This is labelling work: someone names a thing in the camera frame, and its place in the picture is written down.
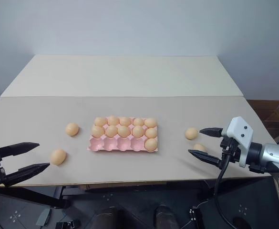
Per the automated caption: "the grey flat plate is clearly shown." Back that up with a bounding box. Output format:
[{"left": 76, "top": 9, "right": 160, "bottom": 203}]
[{"left": 35, "top": 208, "right": 52, "bottom": 226}]

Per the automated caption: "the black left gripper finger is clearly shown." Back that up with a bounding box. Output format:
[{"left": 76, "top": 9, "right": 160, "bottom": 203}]
[
  {"left": 2, "top": 162, "right": 52, "bottom": 187},
  {"left": 0, "top": 142, "right": 40, "bottom": 158}
]

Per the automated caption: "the brown cardboard box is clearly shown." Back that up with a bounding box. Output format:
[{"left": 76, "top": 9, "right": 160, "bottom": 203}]
[{"left": 246, "top": 99, "right": 279, "bottom": 144}]

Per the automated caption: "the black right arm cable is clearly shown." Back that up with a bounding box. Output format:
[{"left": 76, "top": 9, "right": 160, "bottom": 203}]
[{"left": 213, "top": 149, "right": 237, "bottom": 229}]

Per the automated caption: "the pink egg tray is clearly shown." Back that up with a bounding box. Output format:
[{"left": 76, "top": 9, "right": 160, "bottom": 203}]
[{"left": 87, "top": 116, "right": 159, "bottom": 153}]

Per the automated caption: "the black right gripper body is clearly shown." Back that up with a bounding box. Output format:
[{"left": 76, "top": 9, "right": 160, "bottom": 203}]
[{"left": 218, "top": 135, "right": 242, "bottom": 170}]

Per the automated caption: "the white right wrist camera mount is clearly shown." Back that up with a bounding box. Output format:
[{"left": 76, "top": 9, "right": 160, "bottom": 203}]
[{"left": 221, "top": 116, "right": 255, "bottom": 168}]

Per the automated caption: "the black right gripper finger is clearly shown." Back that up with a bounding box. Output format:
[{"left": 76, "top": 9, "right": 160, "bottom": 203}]
[
  {"left": 188, "top": 149, "right": 223, "bottom": 170},
  {"left": 199, "top": 127, "right": 224, "bottom": 138}
]

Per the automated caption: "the beige egg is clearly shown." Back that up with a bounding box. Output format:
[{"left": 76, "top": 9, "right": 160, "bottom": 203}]
[
  {"left": 50, "top": 148, "right": 67, "bottom": 166},
  {"left": 91, "top": 125, "right": 105, "bottom": 138},
  {"left": 145, "top": 127, "right": 157, "bottom": 139},
  {"left": 65, "top": 122, "right": 80, "bottom": 137},
  {"left": 131, "top": 125, "right": 145, "bottom": 138},
  {"left": 105, "top": 125, "right": 118, "bottom": 138},
  {"left": 185, "top": 127, "right": 199, "bottom": 140},
  {"left": 94, "top": 116, "right": 107, "bottom": 127},
  {"left": 117, "top": 125, "right": 131, "bottom": 138},
  {"left": 144, "top": 138, "right": 158, "bottom": 152},
  {"left": 119, "top": 116, "right": 132, "bottom": 127},
  {"left": 144, "top": 117, "right": 157, "bottom": 128},
  {"left": 107, "top": 115, "right": 120, "bottom": 126},
  {"left": 193, "top": 143, "right": 207, "bottom": 153},
  {"left": 132, "top": 117, "right": 145, "bottom": 127}
]

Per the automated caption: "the black table frame beam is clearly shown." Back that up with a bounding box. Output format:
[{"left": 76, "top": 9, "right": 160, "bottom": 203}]
[{"left": 0, "top": 185, "right": 71, "bottom": 208}]

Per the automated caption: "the black metal clip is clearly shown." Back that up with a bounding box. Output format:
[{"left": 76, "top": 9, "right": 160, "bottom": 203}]
[{"left": 55, "top": 220, "right": 81, "bottom": 229}]

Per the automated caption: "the dark rounded shape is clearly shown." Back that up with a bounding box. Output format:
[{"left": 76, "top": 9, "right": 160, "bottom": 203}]
[
  {"left": 95, "top": 206, "right": 121, "bottom": 229},
  {"left": 154, "top": 204, "right": 176, "bottom": 229}
]

